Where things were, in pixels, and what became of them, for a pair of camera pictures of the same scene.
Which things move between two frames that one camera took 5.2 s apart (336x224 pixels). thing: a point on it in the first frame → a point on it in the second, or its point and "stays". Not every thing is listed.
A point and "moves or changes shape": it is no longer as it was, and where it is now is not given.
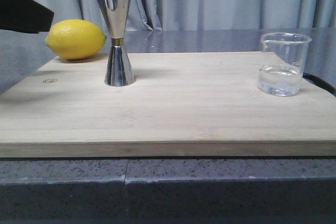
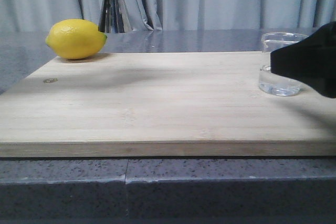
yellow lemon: [76, 39] stays
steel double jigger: [115, 1] moves or changes shape
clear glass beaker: [284, 57] stays
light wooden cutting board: [181, 105] stays
